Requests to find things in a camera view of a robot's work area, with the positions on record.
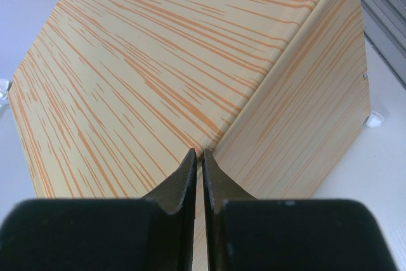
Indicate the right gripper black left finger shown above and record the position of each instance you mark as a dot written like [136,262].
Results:
[154,232]

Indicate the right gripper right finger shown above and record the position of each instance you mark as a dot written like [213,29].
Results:
[246,233]

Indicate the wooden two-shelf shoe cabinet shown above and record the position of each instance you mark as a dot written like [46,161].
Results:
[112,94]

